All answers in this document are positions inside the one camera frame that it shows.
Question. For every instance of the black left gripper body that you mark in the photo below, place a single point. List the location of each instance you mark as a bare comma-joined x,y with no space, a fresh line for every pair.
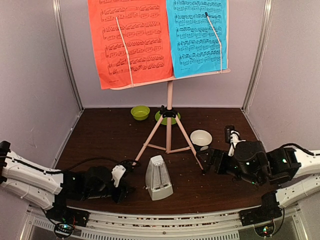
116,197

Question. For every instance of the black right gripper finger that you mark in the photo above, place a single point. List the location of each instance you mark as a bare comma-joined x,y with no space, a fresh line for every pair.
207,168
205,156

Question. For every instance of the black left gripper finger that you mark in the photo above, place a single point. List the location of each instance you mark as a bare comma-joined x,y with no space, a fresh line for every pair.
125,191
130,165

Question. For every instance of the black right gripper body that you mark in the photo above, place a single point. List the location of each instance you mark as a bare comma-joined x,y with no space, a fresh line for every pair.
221,168

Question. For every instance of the grey metronome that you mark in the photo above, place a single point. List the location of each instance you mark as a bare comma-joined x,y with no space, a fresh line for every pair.
157,179

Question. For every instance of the pink music stand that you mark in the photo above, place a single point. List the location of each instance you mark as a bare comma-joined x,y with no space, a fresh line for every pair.
169,112

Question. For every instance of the blue cloth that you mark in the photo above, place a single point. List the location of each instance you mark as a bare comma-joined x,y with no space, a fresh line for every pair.
198,36

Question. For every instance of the red sheet music mat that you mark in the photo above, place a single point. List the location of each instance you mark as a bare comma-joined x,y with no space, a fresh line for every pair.
131,42

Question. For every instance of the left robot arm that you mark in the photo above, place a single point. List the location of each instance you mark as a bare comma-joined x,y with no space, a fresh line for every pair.
51,188

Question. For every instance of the white bowl dark outside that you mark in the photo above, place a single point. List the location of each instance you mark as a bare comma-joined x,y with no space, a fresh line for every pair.
201,139

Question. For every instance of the small green bowl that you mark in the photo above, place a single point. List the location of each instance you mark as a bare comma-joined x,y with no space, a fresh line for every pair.
140,112

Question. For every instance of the green plate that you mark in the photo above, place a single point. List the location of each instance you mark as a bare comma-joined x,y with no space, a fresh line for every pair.
164,120

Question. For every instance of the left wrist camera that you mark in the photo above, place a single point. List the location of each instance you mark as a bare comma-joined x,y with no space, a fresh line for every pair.
117,173

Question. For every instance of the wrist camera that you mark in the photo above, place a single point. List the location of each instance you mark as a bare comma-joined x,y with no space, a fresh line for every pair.
117,173
232,137

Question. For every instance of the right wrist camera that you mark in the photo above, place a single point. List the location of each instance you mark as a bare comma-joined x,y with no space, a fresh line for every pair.
232,137

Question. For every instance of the aluminium front rail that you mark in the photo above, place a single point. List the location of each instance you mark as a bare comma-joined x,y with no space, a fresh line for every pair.
219,225

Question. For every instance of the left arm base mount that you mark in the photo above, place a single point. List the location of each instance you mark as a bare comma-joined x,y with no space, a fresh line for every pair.
66,220

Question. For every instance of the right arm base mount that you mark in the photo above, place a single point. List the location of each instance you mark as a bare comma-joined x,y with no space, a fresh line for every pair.
263,220

